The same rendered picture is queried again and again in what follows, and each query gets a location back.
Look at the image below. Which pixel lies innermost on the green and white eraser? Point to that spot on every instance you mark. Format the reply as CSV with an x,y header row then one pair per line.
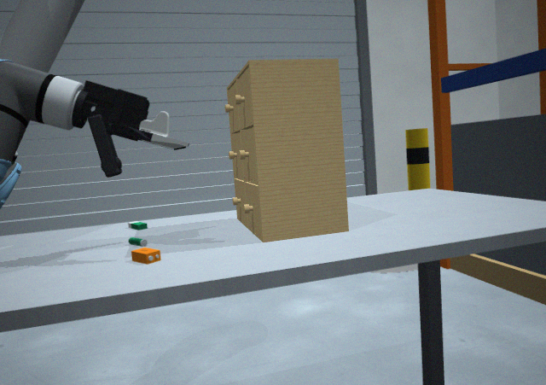
x,y
137,225

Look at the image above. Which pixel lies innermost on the tan wooden drawer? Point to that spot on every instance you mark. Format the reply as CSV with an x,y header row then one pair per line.
x,y
247,154
233,111
252,208
236,146
244,99
240,199

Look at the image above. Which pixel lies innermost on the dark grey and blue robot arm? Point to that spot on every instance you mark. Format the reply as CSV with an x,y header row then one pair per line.
x,y
33,38

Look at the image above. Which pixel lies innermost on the tan wooden chest of drawers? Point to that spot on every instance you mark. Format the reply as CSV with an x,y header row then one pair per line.
x,y
299,147

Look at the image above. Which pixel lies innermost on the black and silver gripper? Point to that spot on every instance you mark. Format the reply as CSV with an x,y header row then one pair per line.
x,y
120,109

